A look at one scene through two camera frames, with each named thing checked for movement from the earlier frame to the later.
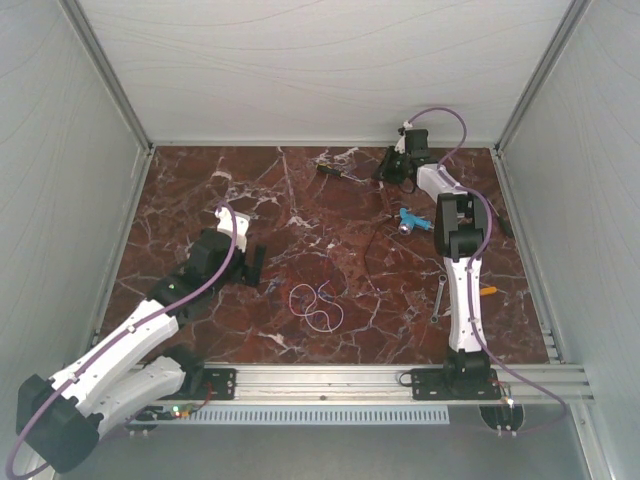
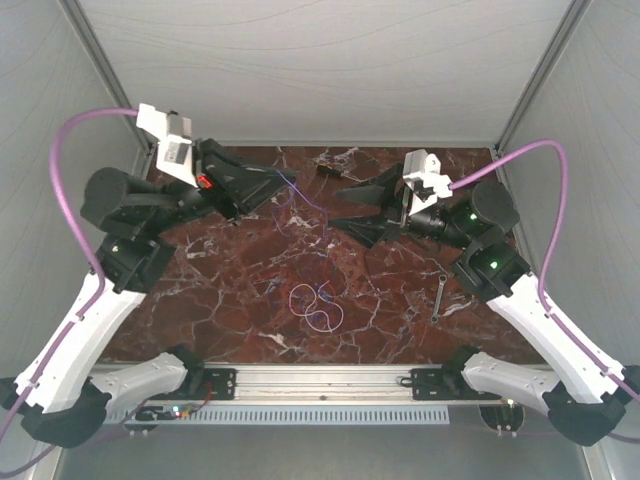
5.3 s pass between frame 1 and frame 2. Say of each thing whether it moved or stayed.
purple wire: moved
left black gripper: moved
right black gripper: moved
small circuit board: stayed
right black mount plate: stayed
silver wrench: stayed
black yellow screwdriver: stayed
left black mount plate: stayed
